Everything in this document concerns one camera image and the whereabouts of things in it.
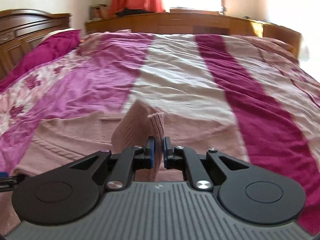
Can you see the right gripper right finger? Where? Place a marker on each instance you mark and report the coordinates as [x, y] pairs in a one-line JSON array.
[[246, 191]]

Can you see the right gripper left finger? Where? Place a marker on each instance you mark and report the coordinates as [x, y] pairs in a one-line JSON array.
[[70, 192]]

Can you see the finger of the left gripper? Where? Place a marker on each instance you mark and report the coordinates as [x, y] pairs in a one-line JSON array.
[[8, 183]]

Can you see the pink cable-knit cardigan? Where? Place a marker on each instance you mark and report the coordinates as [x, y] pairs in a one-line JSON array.
[[58, 142]]

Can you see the dark clothes on cabinet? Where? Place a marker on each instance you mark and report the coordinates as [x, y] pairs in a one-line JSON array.
[[127, 12]]

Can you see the pink magenta striped bedspread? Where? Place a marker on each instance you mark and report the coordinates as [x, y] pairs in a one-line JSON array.
[[275, 103]]

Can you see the magenta pillow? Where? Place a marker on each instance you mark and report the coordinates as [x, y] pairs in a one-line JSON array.
[[53, 46]]

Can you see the pink knit garment far corner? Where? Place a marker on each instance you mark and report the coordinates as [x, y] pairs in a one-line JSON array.
[[271, 45]]

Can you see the dark wooden headboard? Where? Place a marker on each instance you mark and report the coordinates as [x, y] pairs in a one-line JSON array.
[[21, 32]]

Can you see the stack of books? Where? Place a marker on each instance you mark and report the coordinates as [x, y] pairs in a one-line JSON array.
[[98, 11]]

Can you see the wooden window cabinet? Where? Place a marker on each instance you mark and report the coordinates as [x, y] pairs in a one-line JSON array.
[[197, 23]]

